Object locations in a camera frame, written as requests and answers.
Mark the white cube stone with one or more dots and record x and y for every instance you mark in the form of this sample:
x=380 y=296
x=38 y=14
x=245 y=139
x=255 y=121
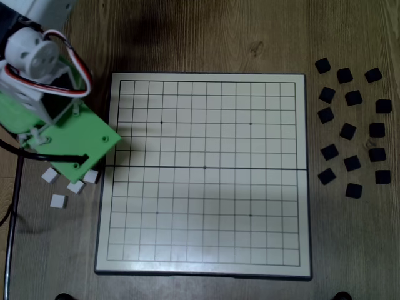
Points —
x=58 y=201
x=91 y=177
x=50 y=175
x=76 y=187

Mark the white grid Go board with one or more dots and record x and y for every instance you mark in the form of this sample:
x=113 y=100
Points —
x=203 y=187

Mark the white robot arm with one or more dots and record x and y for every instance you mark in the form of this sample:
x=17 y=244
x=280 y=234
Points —
x=34 y=56

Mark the black cube stone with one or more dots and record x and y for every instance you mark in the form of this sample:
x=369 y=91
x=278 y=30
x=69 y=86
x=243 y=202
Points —
x=327 y=94
x=377 y=129
x=354 y=190
x=326 y=115
x=322 y=65
x=345 y=75
x=353 y=97
x=373 y=75
x=382 y=177
x=377 y=154
x=352 y=163
x=330 y=152
x=383 y=106
x=327 y=176
x=348 y=131

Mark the white zip tie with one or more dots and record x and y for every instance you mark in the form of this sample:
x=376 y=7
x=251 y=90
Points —
x=76 y=107
x=34 y=137

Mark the black stand foot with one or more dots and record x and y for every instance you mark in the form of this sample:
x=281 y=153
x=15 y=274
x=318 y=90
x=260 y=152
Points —
x=342 y=296
x=64 y=297

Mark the green camera mount plate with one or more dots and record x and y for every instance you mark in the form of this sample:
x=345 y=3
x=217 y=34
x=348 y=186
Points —
x=78 y=140

